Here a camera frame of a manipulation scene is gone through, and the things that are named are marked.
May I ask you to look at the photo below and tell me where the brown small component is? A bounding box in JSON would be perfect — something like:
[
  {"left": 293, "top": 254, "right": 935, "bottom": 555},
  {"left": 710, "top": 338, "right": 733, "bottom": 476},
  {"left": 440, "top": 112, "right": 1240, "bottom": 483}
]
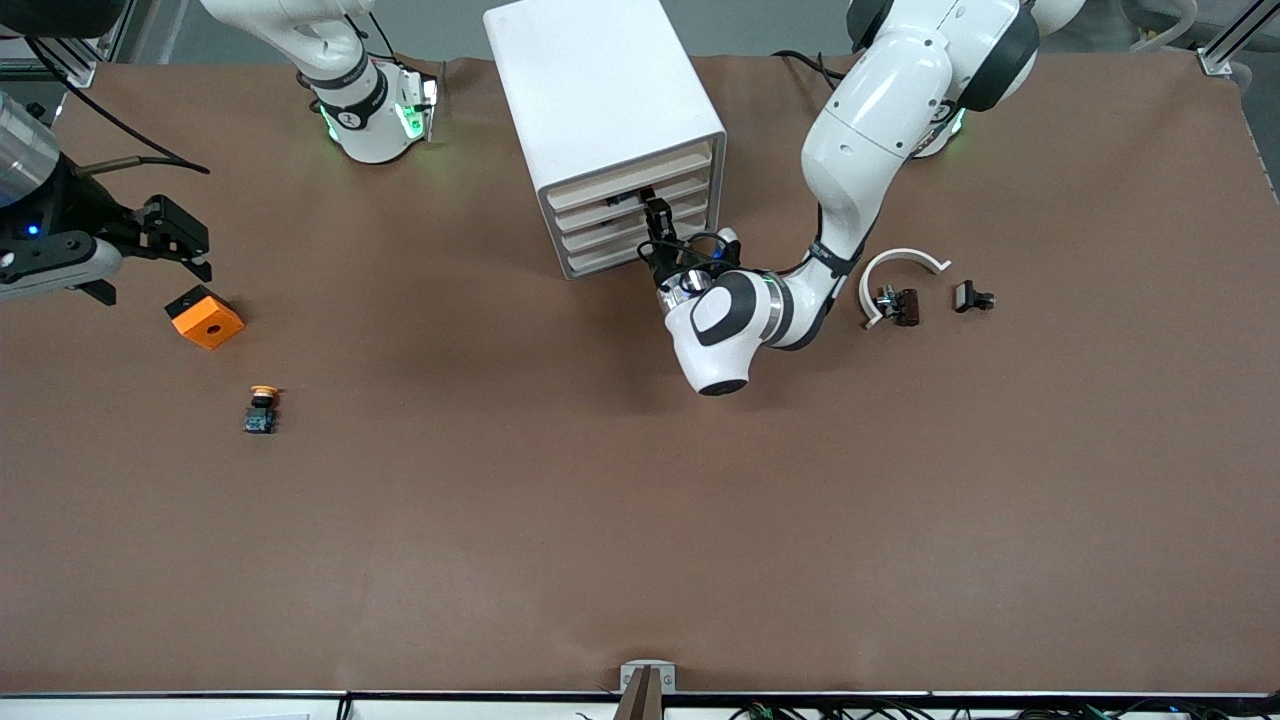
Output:
[{"left": 875, "top": 285, "right": 921, "bottom": 328}]

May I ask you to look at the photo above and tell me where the yellow push button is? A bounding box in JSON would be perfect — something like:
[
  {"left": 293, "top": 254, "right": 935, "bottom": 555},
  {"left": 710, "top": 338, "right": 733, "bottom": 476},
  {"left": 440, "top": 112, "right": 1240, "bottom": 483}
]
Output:
[{"left": 243, "top": 384, "right": 286, "bottom": 436}]

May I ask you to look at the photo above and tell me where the white curved plastic piece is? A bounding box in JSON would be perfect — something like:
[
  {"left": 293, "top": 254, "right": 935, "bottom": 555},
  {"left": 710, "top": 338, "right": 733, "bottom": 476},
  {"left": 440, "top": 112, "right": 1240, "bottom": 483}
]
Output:
[{"left": 858, "top": 247, "right": 953, "bottom": 331}]

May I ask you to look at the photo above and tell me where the white drawer cabinet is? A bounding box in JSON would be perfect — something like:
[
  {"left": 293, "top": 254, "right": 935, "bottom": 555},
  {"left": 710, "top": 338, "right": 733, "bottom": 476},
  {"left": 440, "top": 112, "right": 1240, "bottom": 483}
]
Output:
[{"left": 483, "top": 0, "right": 728, "bottom": 281}]

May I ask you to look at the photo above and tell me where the aluminium frame profile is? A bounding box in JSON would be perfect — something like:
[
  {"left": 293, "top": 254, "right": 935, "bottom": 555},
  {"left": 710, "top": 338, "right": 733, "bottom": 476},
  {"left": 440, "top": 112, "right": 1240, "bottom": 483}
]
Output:
[
  {"left": 0, "top": 30, "right": 136, "bottom": 89},
  {"left": 1195, "top": 0, "right": 1280, "bottom": 79}
]

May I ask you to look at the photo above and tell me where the grey metal bracket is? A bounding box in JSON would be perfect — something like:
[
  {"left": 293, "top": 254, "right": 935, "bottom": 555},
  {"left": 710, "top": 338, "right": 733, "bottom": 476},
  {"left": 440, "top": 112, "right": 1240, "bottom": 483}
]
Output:
[{"left": 619, "top": 660, "right": 677, "bottom": 693}]

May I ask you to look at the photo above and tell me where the orange box with black base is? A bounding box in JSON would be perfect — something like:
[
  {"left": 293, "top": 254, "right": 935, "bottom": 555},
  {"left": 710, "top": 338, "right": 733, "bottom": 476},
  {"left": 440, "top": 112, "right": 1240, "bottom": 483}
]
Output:
[{"left": 164, "top": 284, "right": 246, "bottom": 351}]

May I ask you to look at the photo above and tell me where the grey curved hose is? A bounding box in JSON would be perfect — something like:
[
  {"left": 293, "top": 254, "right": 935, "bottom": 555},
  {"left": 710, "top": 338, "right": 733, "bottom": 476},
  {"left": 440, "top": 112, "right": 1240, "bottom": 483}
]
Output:
[{"left": 1125, "top": 0, "right": 1201, "bottom": 56}]

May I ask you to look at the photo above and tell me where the black arm base cable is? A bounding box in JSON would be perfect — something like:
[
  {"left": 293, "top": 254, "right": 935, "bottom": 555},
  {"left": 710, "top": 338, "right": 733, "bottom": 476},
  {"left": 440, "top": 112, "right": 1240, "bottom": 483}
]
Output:
[{"left": 772, "top": 48, "right": 851, "bottom": 96}]

